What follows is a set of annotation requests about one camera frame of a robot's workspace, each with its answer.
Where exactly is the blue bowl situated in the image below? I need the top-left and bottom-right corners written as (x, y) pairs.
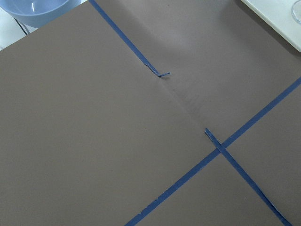
top-left (0, 0), bottom-right (81, 28)

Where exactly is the cream bear tray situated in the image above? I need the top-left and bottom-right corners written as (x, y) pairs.
top-left (243, 0), bottom-right (301, 51)

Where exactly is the clear wine glass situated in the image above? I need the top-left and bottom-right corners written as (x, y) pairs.
top-left (291, 0), bottom-right (301, 24)

